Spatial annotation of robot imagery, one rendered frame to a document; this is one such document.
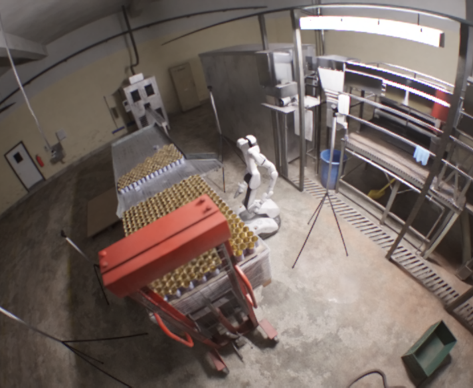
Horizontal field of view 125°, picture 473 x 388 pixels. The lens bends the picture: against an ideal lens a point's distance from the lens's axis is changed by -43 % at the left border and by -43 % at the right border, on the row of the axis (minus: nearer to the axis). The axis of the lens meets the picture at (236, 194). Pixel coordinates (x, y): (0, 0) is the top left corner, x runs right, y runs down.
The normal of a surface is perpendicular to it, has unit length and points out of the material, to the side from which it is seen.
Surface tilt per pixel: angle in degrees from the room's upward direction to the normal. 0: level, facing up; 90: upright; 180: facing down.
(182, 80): 90
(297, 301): 0
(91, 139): 90
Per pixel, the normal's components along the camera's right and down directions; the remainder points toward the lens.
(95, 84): 0.52, 0.50
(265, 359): -0.17, -0.73
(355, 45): -0.84, 0.46
